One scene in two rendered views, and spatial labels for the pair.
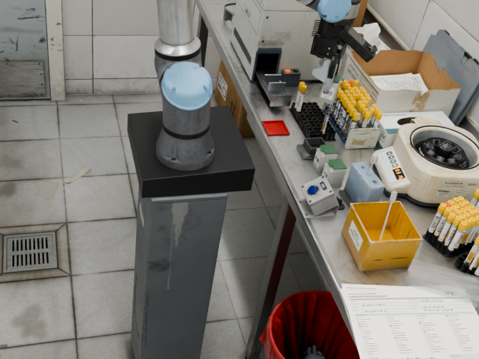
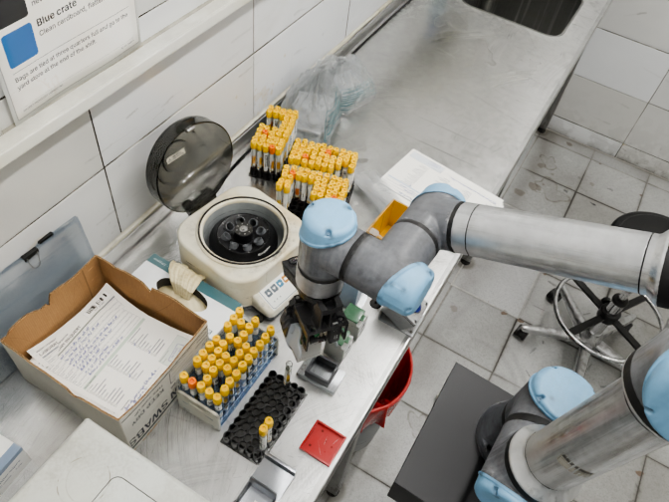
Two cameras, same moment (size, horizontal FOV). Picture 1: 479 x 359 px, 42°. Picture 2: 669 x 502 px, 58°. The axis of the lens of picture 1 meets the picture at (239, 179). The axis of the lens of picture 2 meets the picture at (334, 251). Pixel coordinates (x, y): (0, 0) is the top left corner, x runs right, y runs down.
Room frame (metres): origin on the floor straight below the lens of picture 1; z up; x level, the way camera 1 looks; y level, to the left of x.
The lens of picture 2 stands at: (1.91, 0.21, 2.02)
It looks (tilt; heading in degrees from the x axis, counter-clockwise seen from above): 51 degrees down; 225
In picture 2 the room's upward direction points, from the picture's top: 10 degrees clockwise
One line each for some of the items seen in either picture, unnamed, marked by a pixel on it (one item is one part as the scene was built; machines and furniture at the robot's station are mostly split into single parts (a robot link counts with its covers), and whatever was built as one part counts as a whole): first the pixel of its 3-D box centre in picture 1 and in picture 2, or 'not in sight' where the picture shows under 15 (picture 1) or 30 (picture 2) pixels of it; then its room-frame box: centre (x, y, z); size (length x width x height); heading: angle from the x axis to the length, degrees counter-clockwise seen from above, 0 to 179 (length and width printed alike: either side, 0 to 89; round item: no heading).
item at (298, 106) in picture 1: (315, 109); (265, 405); (1.62, -0.19, 0.93); 0.17 x 0.09 x 0.11; 22
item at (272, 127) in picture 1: (275, 127); (323, 442); (1.56, -0.08, 0.88); 0.07 x 0.07 x 0.01; 22
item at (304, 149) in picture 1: (315, 147); (322, 372); (1.48, -0.20, 0.89); 0.09 x 0.05 x 0.04; 114
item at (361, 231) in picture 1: (380, 236); (400, 240); (1.12, -0.36, 0.93); 0.13 x 0.13 x 0.10; 19
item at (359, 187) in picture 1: (363, 189); (355, 281); (1.29, -0.32, 0.92); 0.10 x 0.07 x 0.10; 28
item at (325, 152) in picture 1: (325, 158); (337, 343); (1.41, -0.22, 0.91); 0.05 x 0.04 x 0.07; 112
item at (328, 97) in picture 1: (330, 89); (305, 341); (1.53, -0.20, 1.06); 0.05 x 0.04 x 0.06; 165
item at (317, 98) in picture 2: not in sight; (311, 98); (1.01, -0.87, 0.97); 0.26 x 0.17 x 0.19; 38
